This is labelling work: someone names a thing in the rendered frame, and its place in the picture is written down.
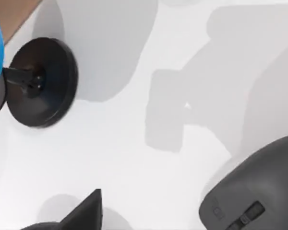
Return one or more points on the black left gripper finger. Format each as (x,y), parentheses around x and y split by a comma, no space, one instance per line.
(88,215)

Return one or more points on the dark grey computer mouse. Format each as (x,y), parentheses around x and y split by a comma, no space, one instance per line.
(259,182)

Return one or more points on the brown wooden board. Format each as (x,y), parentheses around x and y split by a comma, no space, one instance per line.
(13,16)

